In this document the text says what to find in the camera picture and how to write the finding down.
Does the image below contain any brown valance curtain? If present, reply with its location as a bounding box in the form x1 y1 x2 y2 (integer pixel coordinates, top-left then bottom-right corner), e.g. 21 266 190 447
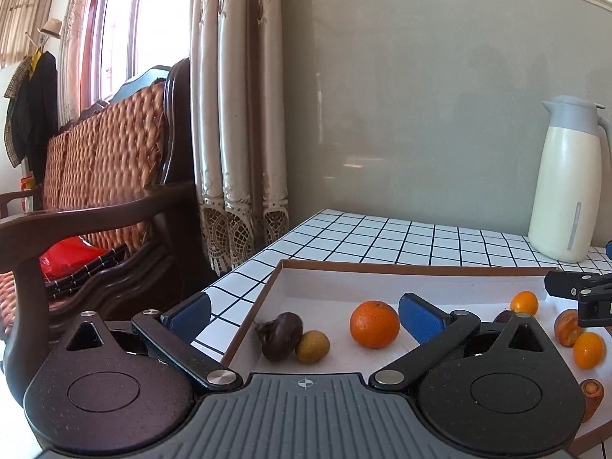
0 0 59 68

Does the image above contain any black coat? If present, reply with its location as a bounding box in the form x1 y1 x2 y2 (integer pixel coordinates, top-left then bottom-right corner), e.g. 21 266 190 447
24 50 59 175

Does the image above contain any tan longan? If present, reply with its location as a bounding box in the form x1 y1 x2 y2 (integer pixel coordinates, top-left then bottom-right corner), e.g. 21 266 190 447
295 330 331 365

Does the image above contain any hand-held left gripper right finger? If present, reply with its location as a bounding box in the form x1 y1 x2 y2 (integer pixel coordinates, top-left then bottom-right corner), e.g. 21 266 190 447
368 291 550 391

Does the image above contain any cream thermos jug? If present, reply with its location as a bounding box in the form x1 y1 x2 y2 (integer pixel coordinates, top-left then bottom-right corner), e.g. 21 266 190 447
527 94 612 264

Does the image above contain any red framed window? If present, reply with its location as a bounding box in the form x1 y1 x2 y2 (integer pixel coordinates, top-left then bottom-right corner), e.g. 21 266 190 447
79 0 194 106

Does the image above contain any red plastic bag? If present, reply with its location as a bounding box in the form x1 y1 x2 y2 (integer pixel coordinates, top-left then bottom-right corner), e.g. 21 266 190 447
39 236 108 282

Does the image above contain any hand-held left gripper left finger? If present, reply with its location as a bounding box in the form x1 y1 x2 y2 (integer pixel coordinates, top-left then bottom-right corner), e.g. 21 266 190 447
64 291 244 391

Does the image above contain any yellow red packet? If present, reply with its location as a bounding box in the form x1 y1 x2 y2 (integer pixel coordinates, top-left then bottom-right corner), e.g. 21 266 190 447
20 175 36 211

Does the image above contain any brown striped fruit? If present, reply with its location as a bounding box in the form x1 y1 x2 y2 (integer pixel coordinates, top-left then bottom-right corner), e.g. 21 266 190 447
553 308 585 348

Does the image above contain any sheer pink curtain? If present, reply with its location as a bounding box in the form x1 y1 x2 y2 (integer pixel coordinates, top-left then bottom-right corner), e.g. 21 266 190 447
57 0 103 125

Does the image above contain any wooden sofa with orange cushion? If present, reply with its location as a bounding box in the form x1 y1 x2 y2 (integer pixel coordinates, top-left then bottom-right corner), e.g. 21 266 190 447
0 57 216 407

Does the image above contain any plaid jacket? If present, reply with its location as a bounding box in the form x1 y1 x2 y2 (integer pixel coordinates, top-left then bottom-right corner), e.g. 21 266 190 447
4 56 33 169

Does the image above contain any beige embroidered curtain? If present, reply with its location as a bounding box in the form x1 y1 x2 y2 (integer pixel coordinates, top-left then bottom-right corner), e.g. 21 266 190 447
189 0 290 278

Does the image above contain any checked tablecloth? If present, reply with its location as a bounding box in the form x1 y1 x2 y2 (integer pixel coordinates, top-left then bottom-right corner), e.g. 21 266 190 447
191 208 612 459

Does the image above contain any mandarin orange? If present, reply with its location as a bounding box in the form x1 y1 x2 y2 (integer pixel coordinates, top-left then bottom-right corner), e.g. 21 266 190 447
349 299 401 350

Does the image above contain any brown cardboard box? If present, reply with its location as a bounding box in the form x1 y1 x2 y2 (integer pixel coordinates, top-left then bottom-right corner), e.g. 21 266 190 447
221 258 612 455

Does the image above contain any orange kumquat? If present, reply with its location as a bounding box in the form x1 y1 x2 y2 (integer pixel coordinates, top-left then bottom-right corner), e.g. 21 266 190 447
509 291 540 316
572 331 607 370

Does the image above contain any orange brown fruit piece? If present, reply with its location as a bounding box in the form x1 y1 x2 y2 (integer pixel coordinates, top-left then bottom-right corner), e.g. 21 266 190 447
578 379 604 424

